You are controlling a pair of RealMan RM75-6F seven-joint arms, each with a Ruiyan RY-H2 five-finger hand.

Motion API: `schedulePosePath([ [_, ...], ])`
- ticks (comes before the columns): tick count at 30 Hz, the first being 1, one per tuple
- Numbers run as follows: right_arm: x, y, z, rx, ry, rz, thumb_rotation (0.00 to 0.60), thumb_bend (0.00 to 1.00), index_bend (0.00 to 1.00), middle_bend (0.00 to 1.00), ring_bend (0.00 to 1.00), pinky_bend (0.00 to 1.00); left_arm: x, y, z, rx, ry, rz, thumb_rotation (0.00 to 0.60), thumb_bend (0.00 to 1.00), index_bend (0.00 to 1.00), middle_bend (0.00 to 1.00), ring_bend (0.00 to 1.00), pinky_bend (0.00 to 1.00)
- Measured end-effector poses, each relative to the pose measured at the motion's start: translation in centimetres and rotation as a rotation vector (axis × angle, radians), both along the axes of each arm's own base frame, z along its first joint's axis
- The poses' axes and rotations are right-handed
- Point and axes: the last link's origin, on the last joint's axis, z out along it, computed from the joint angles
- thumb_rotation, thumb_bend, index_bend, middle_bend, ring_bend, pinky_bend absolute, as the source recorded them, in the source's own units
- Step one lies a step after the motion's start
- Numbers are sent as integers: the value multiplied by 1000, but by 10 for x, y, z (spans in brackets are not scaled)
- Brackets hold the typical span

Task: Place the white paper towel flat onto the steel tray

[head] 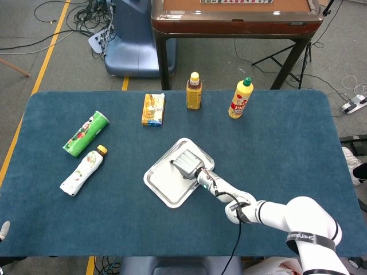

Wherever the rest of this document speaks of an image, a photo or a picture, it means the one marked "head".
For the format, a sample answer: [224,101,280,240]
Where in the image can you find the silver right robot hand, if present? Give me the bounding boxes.
[170,150,206,180]

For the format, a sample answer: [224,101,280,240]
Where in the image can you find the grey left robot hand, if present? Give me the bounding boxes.
[0,220,11,244]

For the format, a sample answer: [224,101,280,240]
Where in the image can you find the stainless steel tray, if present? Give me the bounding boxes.
[143,137,215,209]

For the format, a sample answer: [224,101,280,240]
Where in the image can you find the orange snack box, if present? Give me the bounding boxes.
[141,93,166,128]

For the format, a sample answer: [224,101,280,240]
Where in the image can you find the yellow tea bottle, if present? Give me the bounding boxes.
[186,72,203,111]

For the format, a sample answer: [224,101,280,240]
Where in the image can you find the yellow detergent bottle green cap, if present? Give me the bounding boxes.
[228,76,255,120]

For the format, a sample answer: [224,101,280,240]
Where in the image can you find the blue table cloth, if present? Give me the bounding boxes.
[0,90,367,258]

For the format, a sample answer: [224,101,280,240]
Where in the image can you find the white wrapped bottle yellow cap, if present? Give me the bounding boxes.
[59,144,108,197]

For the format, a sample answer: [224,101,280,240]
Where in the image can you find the grey robot body base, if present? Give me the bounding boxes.
[119,256,244,275]

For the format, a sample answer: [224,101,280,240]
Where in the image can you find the green chips can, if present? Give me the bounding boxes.
[62,111,110,158]

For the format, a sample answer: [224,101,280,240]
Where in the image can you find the blue machine base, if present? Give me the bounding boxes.
[104,0,178,78]

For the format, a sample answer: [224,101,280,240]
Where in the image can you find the white plastic bag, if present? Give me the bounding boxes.
[243,257,302,275]

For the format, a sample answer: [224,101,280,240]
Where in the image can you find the brown mahjong table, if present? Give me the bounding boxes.
[151,0,325,91]

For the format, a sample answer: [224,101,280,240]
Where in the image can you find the white power strip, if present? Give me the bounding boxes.
[340,94,367,115]
[88,30,110,54]

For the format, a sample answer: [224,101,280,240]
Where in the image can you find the wooden stick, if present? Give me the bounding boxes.
[0,58,32,77]

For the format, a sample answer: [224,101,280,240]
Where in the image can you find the white shoe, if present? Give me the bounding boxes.
[341,146,362,186]

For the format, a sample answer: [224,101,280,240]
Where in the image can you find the black tripod stand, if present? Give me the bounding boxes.
[251,0,337,90]

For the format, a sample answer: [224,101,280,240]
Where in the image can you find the black equipment base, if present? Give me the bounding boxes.
[339,135,367,155]

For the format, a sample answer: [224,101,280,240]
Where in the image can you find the face-up mahjong tile row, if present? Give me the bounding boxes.
[200,0,274,5]

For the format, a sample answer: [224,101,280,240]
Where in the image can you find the black trouser leg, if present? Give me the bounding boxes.
[353,162,367,184]

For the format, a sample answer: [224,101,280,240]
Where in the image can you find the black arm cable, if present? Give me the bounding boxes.
[212,176,252,275]

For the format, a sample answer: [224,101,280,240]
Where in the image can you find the black floor cable bundle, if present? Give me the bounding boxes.
[34,0,115,58]

